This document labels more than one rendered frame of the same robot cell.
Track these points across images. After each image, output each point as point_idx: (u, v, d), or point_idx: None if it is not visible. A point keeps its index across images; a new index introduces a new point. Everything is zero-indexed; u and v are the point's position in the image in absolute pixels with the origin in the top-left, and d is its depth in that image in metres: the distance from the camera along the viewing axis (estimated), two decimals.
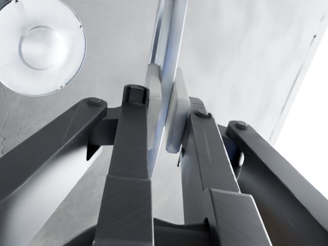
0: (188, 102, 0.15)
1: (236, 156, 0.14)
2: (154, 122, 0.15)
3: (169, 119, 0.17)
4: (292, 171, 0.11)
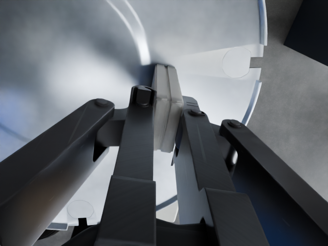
0: (181, 101, 0.15)
1: (229, 155, 0.14)
2: (161, 123, 0.15)
3: (162, 118, 0.16)
4: (286, 170, 0.11)
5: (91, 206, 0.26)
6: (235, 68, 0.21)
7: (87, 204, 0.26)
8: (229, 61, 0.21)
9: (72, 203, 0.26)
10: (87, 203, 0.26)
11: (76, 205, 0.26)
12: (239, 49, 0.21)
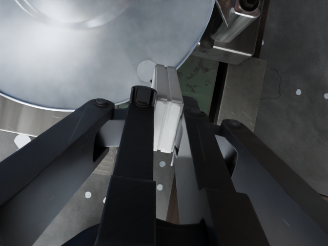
0: (181, 101, 0.15)
1: (229, 155, 0.14)
2: (161, 123, 0.15)
3: (162, 118, 0.16)
4: (286, 170, 0.11)
5: None
6: (144, 72, 0.30)
7: None
8: (145, 65, 0.30)
9: None
10: None
11: None
12: None
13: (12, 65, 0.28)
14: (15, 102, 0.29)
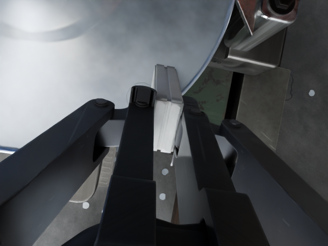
0: (181, 101, 0.15)
1: (229, 154, 0.14)
2: (161, 123, 0.15)
3: (162, 118, 0.16)
4: (286, 170, 0.11)
5: (149, 86, 0.22)
6: None
7: (144, 85, 0.22)
8: None
9: (129, 93, 0.22)
10: (144, 85, 0.22)
11: None
12: None
13: (178, 34, 0.22)
14: None
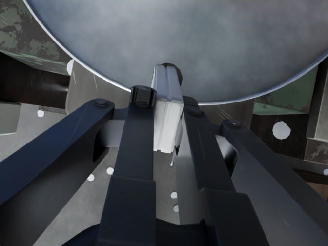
0: (181, 101, 0.15)
1: (229, 155, 0.14)
2: (161, 123, 0.15)
3: (162, 118, 0.16)
4: (286, 170, 0.11)
5: None
6: None
7: None
8: None
9: None
10: None
11: None
12: None
13: None
14: (127, 92, 0.22)
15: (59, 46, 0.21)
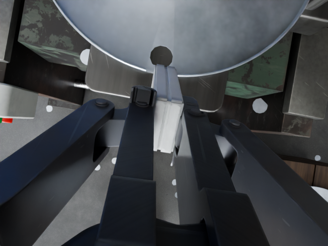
0: (181, 101, 0.15)
1: (229, 155, 0.14)
2: (161, 123, 0.15)
3: (162, 118, 0.16)
4: (286, 170, 0.11)
5: None
6: None
7: None
8: None
9: None
10: None
11: None
12: None
13: None
14: (131, 68, 0.29)
15: (286, 32, 0.30)
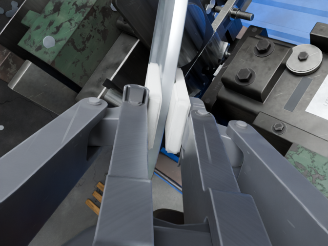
0: (188, 102, 0.15)
1: (236, 156, 0.14)
2: (154, 122, 0.15)
3: (169, 119, 0.17)
4: (292, 171, 0.11)
5: None
6: None
7: None
8: None
9: None
10: None
11: None
12: None
13: None
14: None
15: (149, 166, 0.20)
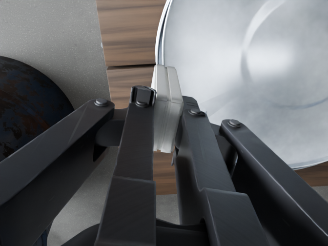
0: (181, 101, 0.15)
1: (229, 155, 0.14)
2: (161, 123, 0.15)
3: (162, 118, 0.16)
4: (286, 170, 0.11)
5: None
6: None
7: None
8: None
9: None
10: None
11: None
12: None
13: None
14: None
15: (161, 54, 0.30)
